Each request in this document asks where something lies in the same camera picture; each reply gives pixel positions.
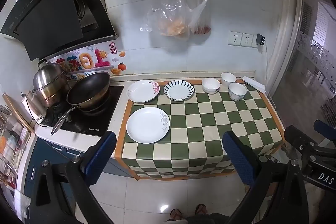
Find clear plastic bag orange food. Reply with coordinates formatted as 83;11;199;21
140;0;191;41

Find person's right foot in sandal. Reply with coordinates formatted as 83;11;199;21
195;203;208;215

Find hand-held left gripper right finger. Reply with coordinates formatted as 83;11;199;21
223;131;309;224

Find white plate with grey flower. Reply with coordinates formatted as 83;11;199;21
126;107;170;144

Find white wall socket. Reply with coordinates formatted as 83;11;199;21
228;31;242;46
241;33;255;47

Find wooden cutting board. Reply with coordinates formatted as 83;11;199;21
3;93;34;134

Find plain white bowl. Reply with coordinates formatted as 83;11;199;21
220;72;237;87

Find colourful wall stickers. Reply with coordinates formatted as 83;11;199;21
52;43;126;80

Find person's left foot in sandal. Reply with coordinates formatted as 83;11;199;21
170;208;183;220

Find dark wok with metal handle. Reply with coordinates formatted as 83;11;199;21
51;71;111;135

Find green checkered table mat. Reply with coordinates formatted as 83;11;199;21
115;79;285;181

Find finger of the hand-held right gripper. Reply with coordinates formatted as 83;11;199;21
284;126;319;152
314;120;336;142

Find stainless steel steamer pot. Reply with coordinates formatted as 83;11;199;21
33;60;70;109

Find white bowl with floral print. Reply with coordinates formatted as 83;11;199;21
202;77;221;94

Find clear plastic bag red food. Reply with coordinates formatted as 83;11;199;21
189;0;211;35

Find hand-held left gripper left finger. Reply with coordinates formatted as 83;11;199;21
26;131;117;224

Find blue kitchen cabinet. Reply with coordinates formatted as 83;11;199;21
25;137;132;214

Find frosted glass door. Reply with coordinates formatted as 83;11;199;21
273;0;336;140

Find cluttered side shelf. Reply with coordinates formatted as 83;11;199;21
0;103;32;188

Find white bowl with blue print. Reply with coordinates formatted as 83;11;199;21
228;83;247;101

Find black range hood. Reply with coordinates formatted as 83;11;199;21
0;0;118;62

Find white plate with blue leaves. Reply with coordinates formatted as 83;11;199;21
164;80;195;102

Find white plate with pink flowers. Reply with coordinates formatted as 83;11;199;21
127;80;160;103

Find person's foot in sandal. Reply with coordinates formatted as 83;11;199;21
170;208;183;220
195;203;208;215

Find white charger cable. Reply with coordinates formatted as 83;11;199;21
259;44;275;106

